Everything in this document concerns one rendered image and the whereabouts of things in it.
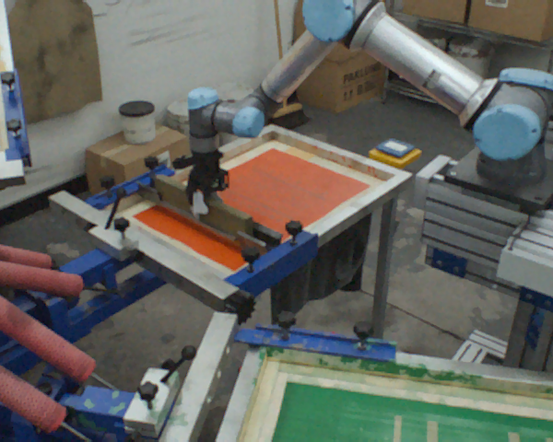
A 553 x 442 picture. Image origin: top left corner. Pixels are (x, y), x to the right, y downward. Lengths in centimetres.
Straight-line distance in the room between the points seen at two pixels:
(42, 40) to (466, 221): 265
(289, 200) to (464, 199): 61
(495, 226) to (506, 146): 29
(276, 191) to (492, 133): 88
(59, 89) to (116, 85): 42
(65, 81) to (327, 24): 260
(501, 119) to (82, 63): 290
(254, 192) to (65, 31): 198
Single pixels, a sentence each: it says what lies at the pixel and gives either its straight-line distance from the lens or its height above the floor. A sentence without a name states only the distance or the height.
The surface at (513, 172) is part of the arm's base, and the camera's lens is 154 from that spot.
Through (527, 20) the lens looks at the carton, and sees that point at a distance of 470.
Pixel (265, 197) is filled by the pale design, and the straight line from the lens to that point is 203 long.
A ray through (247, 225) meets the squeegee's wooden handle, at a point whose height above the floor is 104.
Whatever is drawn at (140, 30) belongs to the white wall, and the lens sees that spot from 417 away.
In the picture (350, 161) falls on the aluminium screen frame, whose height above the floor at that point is 98.
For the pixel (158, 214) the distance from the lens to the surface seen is 198.
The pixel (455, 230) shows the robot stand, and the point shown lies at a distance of 167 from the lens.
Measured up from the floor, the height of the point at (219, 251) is 95.
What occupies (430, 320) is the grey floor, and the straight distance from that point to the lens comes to 313.
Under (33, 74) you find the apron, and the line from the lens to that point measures 373.
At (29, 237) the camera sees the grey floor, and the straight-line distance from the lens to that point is 384.
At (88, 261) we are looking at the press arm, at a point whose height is 104.
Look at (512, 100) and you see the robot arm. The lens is 138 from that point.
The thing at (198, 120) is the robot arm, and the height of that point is 130.
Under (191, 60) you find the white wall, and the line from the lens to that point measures 448.
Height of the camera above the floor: 195
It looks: 32 degrees down
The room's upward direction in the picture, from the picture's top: straight up
